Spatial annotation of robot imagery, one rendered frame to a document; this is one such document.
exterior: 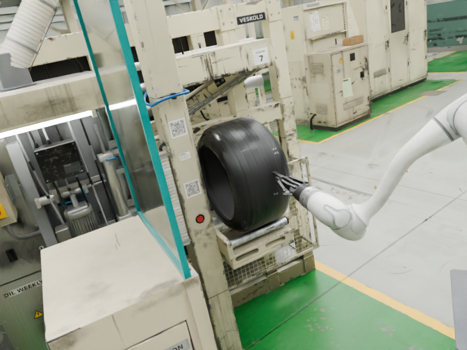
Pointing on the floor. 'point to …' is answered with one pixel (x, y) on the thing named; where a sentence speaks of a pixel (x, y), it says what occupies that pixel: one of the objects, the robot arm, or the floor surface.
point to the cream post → (146, 18)
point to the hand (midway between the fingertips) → (278, 177)
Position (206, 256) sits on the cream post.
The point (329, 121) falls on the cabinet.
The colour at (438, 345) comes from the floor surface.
